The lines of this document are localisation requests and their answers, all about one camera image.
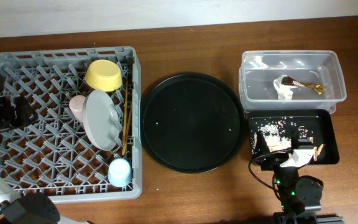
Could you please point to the grey dishwasher rack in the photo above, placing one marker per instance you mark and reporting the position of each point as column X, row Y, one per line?
column 54, row 155

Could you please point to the clear plastic bin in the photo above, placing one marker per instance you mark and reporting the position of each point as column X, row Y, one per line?
column 260, row 68

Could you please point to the light blue cup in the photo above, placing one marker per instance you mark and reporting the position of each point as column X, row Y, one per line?
column 120, row 172

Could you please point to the pink cup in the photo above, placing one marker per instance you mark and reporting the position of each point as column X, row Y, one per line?
column 76, row 107

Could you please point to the yellow bowl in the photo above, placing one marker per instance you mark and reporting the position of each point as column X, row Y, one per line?
column 104, row 75

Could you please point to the wooden chopstick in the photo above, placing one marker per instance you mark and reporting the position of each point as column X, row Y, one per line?
column 125, row 122
column 126, row 132

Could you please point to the grey plate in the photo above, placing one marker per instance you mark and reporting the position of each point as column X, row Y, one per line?
column 99, row 120

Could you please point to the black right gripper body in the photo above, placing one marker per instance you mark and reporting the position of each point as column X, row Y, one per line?
column 281, row 160

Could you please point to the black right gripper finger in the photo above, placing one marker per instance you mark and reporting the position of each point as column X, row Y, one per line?
column 261, row 147
column 298, row 143

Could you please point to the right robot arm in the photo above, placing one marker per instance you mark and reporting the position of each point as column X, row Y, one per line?
column 299, row 195

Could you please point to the white tissue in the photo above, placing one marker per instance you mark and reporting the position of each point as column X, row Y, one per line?
column 283, row 91

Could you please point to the round black tray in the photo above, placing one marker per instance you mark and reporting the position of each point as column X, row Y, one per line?
column 192, row 123

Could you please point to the food scraps pile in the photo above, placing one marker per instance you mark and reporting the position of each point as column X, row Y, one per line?
column 277, row 132

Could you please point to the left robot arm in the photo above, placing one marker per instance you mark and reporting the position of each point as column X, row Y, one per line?
column 14, row 208

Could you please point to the gold snack wrapper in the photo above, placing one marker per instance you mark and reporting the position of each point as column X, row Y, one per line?
column 319, row 88

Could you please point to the rectangular black tray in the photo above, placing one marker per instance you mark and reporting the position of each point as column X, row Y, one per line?
column 330, row 154

